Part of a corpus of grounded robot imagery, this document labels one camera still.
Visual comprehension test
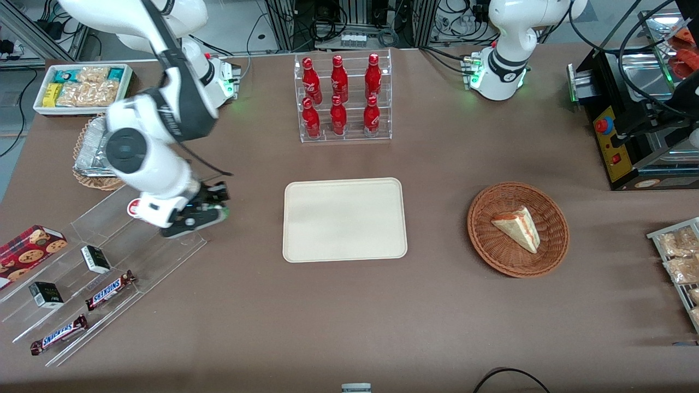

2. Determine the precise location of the cream plastic tray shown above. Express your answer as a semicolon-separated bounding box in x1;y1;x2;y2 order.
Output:
282;177;408;263

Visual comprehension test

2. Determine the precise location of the clear acrylic stepped stand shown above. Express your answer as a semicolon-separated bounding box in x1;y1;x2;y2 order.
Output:
0;174;208;367

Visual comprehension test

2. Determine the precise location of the small black box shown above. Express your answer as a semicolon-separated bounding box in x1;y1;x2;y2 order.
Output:
28;282;64;309
81;246;111;275

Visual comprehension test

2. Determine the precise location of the Snickers chocolate bar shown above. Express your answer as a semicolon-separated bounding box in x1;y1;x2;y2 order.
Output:
85;270;137;312
30;314;88;356

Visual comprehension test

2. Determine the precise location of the light wicker basket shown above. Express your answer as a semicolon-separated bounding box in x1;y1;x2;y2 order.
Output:
73;114;132;191

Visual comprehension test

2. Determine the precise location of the silver foil food container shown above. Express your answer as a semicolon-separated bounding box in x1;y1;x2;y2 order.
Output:
75;116;120;178

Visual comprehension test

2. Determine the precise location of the white snack bin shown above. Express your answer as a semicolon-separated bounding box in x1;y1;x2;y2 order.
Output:
33;63;134;117

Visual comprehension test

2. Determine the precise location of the red cola bottle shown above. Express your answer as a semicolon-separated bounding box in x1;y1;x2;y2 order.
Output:
302;57;323;104
302;97;321;138
330;95;348;136
363;96;381;137
365;53;382;102
331;55;349;103

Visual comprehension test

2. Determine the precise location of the red chocolate chip cookie box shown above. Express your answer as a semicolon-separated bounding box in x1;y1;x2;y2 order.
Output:
0;225;68;290

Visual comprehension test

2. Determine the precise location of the clear rice cracker bag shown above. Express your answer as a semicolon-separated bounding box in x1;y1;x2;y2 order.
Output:
76;67;110;84
56;81;120;107

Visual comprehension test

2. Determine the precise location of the clear acrylic bottle rack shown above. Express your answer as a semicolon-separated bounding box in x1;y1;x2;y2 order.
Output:
294;49;393;144

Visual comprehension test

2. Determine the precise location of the brown wicker basket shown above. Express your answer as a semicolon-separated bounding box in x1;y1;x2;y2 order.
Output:
467;182;570;278

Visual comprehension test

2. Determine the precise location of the wrapped triangle sandwich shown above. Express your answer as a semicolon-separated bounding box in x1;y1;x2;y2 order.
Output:
490;206;541;254

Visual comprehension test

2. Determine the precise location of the black machine with red button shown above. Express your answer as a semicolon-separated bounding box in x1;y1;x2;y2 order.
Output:
568;0;699;192

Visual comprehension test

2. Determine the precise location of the clear brown snack bag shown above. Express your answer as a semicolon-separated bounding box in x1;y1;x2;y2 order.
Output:
664;255;699;284
658;227;699;257

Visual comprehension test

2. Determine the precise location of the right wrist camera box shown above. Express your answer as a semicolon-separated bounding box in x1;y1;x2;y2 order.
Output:
197;182;230;207

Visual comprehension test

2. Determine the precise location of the aluminium frame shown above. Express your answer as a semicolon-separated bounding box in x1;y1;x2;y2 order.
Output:
0;0;91;62

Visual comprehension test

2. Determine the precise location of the thin black floor cable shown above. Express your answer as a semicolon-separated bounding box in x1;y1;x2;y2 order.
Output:
472;368;552;393

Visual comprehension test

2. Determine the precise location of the thick black cable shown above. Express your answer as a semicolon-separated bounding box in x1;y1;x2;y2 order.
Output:
568;0;680;118

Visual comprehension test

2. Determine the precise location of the grey wire snack tray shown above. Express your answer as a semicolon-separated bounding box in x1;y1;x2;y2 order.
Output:
647;217;699;334

